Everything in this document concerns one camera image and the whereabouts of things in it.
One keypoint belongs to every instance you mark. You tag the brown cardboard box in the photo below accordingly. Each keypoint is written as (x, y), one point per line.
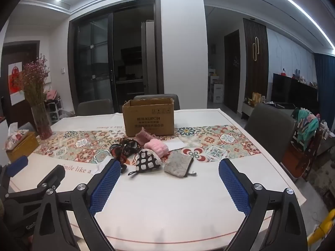
(149, 120)

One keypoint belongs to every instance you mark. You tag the white square cloth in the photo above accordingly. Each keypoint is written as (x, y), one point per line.
(176, 143)

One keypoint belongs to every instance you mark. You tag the black television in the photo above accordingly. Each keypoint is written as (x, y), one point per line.
(293, 91)

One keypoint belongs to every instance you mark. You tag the pink item on rack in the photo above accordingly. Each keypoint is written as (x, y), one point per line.
(52, 94)

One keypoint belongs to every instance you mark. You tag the yellow plastic toy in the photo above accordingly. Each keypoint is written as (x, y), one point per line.
(324, 227)

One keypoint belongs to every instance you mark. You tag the dusty pink frayed cloth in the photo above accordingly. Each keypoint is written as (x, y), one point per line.
(144, 137)

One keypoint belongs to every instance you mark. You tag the yellow packages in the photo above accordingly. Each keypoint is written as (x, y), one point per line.
(256, 98)

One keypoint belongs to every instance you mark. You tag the grey zipper pouch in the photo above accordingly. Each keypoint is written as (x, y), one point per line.
(179, 166)

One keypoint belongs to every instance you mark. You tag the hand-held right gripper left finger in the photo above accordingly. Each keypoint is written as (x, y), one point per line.
(104, 185)

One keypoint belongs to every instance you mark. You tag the floral tissue pack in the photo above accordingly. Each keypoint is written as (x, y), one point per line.
(15, 138)

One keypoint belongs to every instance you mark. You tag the black white checkered pouch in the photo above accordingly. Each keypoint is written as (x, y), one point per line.
(148, 160)

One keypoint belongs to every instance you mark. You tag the rack with hanging clothes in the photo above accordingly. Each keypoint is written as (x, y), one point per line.
(306, 136)

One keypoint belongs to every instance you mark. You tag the silver refrigerator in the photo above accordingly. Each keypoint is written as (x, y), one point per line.
(148, 57)

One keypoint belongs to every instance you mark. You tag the dark hallway door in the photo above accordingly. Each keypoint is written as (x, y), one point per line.
(232, 70)

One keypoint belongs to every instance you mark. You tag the red paper-cut poster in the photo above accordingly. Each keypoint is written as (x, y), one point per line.
(14, 78)

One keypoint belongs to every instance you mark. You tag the pink fluffy cloth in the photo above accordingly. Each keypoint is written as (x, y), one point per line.
(157, 148)

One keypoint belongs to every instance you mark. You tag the white hallway shelf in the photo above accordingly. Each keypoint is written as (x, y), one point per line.
(217, 89)

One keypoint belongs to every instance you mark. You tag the glass flower vase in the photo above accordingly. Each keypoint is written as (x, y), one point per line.
(42, 123)

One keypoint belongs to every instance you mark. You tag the black patterned scarf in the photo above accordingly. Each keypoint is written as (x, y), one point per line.
(125, 149)

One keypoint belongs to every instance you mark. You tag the white shoe rack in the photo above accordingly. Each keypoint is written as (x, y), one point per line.
(55, 109)

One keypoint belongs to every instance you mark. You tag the yellow woven tissue box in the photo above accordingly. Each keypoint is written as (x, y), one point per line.
(24, 149)

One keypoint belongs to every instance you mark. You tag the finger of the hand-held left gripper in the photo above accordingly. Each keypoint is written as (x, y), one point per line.
(17, 164)
(53, 176)

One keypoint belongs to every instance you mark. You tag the dark sliding glass door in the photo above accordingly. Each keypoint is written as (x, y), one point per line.
(91, 57)

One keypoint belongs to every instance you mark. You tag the blue curtain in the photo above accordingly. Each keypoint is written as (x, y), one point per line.
(324, 89)

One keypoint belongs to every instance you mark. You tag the grey dining chair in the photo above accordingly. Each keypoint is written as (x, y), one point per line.
(95, 107)
(175, 100)
(269, 128)

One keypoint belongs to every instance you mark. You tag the dark slatted wall panel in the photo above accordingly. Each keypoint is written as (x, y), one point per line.
(255, 70)

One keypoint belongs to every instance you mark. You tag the glass vase dried flowers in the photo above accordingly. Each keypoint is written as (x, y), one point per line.
(15, 52)

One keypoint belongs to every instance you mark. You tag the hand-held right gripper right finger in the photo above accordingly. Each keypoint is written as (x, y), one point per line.
(234, 185)

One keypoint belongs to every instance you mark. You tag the dried pink flower bunch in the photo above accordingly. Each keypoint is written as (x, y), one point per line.
(35, 81)

